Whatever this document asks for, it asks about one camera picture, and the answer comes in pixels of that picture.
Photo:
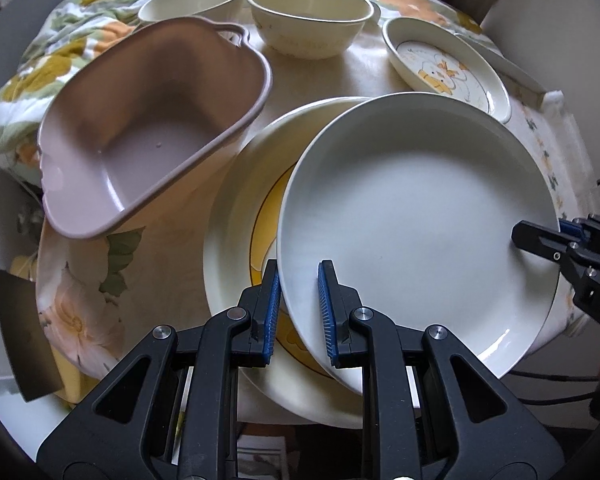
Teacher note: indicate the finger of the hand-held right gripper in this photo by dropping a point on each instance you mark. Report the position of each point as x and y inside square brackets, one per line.
[572, 230]
[535, 240]

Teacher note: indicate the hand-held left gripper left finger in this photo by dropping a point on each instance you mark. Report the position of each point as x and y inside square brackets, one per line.
[271, 310]

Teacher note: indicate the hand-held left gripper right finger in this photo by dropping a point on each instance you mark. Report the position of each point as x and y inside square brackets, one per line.
[326, 310]

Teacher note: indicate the large white plate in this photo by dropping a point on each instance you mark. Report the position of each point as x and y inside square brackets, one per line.
[420, 210]

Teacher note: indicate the mauve plastic basin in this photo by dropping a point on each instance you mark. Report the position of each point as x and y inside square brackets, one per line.
[145, 125]

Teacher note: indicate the cream ceramic bowl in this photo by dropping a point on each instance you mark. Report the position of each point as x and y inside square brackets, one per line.
[195, 2]
[310, 10]

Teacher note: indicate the white floral tablecloth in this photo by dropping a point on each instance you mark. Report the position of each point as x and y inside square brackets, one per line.
[145, 285]

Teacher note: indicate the printed paper sheet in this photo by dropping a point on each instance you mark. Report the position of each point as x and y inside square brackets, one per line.
[265, 457]

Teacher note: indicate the small duck print plate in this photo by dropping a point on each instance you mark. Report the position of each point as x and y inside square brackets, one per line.
[440, 70]

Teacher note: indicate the brown cardboard piece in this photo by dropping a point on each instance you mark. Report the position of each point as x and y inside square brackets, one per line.
[25, 335]

